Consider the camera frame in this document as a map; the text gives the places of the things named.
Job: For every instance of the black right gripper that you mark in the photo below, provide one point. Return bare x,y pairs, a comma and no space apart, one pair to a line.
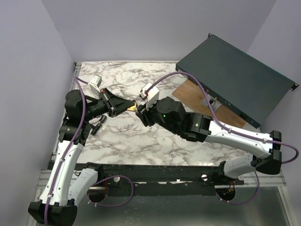
144,111

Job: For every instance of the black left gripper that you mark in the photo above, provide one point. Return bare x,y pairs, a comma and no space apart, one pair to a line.
115,105

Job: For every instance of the brass padlock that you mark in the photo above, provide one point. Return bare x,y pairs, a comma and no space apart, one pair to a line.
132,108

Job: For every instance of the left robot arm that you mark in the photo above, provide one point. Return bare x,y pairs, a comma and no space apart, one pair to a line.
58,204

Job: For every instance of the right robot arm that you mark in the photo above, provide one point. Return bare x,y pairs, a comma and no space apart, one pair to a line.
260,154

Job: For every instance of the wooden board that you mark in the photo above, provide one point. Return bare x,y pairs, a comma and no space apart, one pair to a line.
190,95

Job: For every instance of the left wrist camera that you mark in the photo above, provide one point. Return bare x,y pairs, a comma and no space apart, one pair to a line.
95,83

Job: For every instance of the metal bracket stand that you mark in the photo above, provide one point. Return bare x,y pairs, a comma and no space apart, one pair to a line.
213,102

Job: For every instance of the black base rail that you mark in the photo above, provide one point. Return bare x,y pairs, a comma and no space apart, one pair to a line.
152,180

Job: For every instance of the dark network switch box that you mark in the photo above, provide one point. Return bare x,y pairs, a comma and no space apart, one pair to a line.
243,84

